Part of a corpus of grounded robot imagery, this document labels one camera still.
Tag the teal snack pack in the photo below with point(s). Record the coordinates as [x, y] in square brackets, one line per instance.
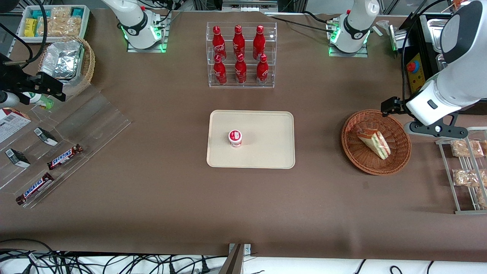
[77, 12]
[38, 14]

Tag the red emergency stop button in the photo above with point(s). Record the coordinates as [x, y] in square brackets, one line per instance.
[411, 66]

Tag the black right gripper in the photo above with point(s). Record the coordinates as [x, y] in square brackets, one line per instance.
[15, 82]

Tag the green white small bottle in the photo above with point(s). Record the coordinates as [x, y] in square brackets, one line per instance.
[42, 101]

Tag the tan wicker basket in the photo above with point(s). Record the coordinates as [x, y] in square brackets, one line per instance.
[89, 64]

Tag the black countertop appliance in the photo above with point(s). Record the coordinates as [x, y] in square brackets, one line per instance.
[418, 82]

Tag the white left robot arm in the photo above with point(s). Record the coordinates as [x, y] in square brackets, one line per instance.
[357, 23]

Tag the red cola bottle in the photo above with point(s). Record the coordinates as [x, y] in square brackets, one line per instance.
[259, 42]
[218, 42]
[262, 72]
[238, 40]
[219, 72]
[240, 72]

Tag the aluminium foil trays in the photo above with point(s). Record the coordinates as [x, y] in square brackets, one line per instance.
[62, 61]

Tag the metal camera mount pole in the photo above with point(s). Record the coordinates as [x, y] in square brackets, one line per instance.
[233, 262]

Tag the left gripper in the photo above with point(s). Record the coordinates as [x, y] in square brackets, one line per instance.
[395, 105]

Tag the steel appliance tray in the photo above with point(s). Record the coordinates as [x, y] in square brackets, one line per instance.
[435, 34]

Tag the snickers chocolate bar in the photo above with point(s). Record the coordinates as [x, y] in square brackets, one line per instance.
[64, 156]
[35, 188]

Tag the clear bagged cracker snacks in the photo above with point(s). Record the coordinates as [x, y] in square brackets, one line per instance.
[62, 24]

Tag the brown round wicker basket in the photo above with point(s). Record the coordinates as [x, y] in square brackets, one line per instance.
[365, 160]

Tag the small black white box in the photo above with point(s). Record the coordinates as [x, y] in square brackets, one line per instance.
[46, 137]
[17, 158]

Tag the clear plastic wrapper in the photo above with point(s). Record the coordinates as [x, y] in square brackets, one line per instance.
[382, 26]

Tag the small silver metal device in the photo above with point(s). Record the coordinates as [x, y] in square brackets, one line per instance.
[393, 38]

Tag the clear acrylic stepped display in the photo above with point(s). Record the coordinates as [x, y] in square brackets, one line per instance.
[95, 121]

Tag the red white yogurt cup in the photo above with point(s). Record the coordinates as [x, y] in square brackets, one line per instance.
[235, 137]

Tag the clear acrylic bottle rack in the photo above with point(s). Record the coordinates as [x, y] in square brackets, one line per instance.
[243, 85]

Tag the beige plastic tray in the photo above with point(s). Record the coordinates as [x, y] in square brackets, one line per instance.
[262, 144]

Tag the white plastic bin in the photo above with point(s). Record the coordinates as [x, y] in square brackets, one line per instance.
[85, 23]

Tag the red white printed carton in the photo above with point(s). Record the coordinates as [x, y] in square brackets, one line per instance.
[11, 123]

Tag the triangular sandwich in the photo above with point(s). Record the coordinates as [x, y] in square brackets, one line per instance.
[374, 142]

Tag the clear bagged brown snack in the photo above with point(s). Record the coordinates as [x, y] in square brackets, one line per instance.
[482, 198]
[466, 177]
[466, 148]

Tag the yellow snack pack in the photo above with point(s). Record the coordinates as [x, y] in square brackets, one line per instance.
[30, 27]

